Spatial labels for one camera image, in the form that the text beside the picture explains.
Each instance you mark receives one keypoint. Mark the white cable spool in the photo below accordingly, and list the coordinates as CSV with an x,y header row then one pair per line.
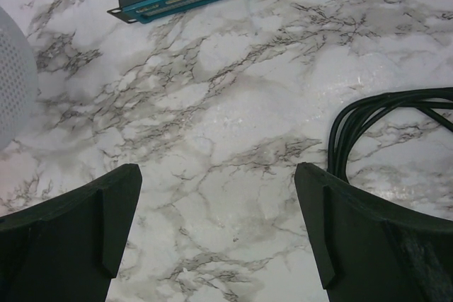
x,y
19,79

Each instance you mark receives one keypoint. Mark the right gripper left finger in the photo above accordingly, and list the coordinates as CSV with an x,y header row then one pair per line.
x,y
69,248

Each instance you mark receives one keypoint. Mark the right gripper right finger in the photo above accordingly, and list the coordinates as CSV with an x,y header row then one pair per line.
x,y
369,249

